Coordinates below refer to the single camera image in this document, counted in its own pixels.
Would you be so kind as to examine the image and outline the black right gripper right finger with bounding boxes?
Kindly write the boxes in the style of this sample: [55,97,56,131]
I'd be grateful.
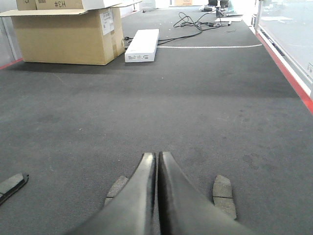
[157,152,254,235]

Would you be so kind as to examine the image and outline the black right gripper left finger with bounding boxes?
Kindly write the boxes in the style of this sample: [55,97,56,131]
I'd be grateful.
[67,153,156,235]

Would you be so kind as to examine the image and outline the grey brake pad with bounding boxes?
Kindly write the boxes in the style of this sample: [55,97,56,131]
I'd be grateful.
[0,173,29,205]
[104,176,129,205]
[212,175,237,220]

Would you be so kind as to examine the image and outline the white long box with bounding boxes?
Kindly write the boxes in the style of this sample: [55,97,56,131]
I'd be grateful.
[124,29,159,63]

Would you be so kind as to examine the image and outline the small cardboard box top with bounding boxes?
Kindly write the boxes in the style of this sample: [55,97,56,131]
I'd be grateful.
[16,0,141,10]

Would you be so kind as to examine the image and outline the black cables on belt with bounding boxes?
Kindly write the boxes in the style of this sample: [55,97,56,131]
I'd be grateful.
[123,9,232,47]

